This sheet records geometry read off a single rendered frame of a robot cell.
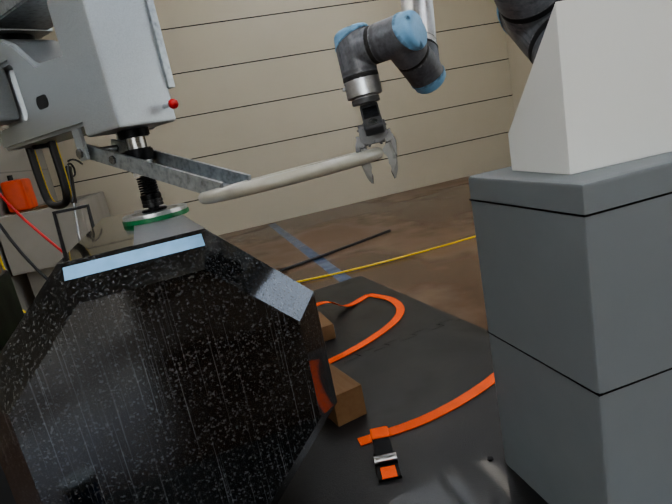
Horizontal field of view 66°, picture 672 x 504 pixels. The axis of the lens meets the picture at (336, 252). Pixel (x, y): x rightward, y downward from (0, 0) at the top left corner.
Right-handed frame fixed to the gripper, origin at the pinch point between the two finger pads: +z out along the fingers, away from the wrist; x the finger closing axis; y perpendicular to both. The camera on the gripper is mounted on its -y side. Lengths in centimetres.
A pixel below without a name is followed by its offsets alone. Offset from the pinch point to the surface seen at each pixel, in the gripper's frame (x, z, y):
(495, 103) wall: -151, -20, 650
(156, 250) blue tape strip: 56, 3, -18
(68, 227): 258, -3, 238
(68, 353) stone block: 75, 20, -34
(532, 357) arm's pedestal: -25, 48, -16
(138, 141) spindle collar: 76, -28, 29
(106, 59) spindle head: 72, -51, 18
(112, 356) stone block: 68, 24, -30
